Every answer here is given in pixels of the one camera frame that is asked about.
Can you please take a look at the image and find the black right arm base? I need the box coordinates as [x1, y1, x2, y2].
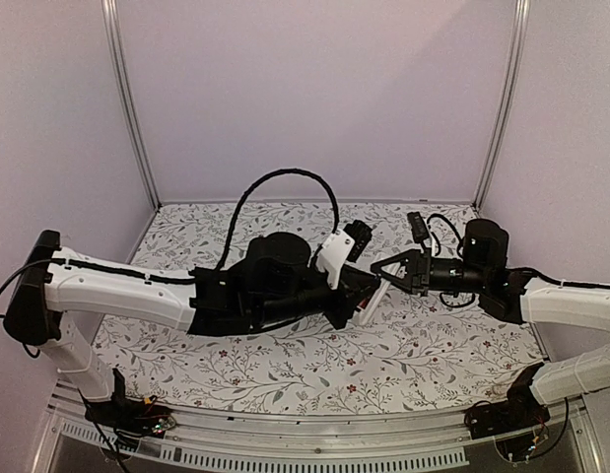
[464, 363, 550, 439]

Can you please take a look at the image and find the floral patterned table mat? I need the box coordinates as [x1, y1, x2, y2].
[93, 202, 542, 416]

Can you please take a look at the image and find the left aluminium frame post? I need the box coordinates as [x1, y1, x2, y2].
[101, 0, 162, 211]

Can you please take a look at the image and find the aluminium table edge rail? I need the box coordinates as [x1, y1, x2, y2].
[34, 375, 610, 472]

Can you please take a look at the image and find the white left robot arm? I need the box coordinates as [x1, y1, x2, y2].
[3, 231, 379, 428]

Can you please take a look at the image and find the aluminium frame post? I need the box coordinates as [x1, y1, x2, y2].
[101, 0, 162, 211]
[473, 0, 531, 213]

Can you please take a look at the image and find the right aluminium frame post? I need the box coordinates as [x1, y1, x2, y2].
[473, 0, 531, 213]

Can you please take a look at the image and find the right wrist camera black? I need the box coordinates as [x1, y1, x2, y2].
[407, 212, 432, 245]

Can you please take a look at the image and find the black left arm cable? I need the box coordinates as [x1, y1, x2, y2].
[215, 168, 341, 272]

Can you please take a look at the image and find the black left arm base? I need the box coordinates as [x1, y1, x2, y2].
[83, 369, 176, 439]

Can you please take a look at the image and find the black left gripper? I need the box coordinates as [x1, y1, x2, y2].
[254, 256, 379, 330]

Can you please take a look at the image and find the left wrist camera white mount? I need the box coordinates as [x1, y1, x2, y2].
[311, 220, 373, 290]

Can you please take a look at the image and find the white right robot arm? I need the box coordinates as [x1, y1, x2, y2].
[371, 219, 610, 430]

